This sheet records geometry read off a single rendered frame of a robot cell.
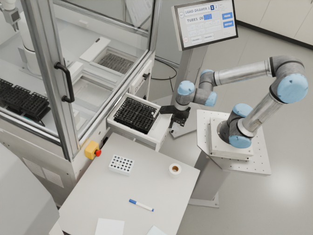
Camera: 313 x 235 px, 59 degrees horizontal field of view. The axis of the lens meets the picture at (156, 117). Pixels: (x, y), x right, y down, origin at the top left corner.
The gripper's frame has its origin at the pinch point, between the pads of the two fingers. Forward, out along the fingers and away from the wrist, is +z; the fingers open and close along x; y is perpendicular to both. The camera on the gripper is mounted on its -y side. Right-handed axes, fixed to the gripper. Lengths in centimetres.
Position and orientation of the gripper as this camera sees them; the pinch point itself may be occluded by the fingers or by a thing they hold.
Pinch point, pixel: (171, 127)
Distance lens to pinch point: 161.5
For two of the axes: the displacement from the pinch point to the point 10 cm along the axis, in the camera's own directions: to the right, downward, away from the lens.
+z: -1.2, 6.2, 7.7
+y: 9.1, 3.8, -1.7
